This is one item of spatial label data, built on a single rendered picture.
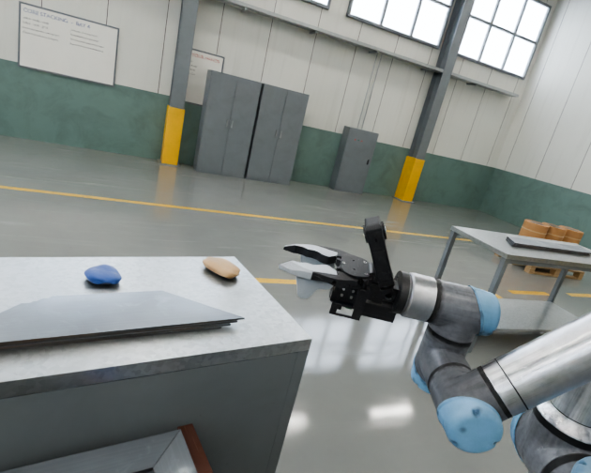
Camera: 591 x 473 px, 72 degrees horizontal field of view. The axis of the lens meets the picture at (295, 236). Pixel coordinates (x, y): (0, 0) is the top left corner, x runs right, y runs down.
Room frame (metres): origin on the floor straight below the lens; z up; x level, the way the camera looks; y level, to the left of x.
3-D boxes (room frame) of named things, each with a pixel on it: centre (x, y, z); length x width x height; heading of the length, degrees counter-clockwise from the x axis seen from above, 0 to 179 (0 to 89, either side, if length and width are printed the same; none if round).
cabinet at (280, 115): (8.99, 0.95, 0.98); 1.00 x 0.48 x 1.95; 115
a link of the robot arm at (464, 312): (0.64, -0.30, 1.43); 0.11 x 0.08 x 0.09; 90
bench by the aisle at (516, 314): (3.93, -2.40, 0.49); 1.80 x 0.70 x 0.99; 113
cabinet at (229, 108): (8.54, 1.90, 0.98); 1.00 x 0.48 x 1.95; 115
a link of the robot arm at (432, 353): (0.62, -0.29, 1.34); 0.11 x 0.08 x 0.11; 0
